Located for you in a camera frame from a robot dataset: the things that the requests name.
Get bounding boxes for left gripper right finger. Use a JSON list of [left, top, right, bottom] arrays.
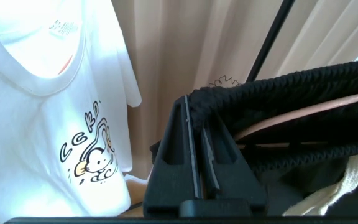
[[200, 116, 268, 217]]

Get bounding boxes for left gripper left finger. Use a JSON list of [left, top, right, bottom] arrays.
[[142, 95, 203, 218]]

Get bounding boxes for black garment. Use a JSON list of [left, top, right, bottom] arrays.
[[149, 57, 358, 217]]

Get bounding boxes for white printed t-shirt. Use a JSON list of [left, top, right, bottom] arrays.
[[0, 0, 143, 224]]

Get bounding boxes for black clothes rack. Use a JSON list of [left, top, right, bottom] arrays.
[[245, 0, 296, 84]]

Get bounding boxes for beige curtain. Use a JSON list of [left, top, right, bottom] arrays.
[[110, 0, 358, 180]]

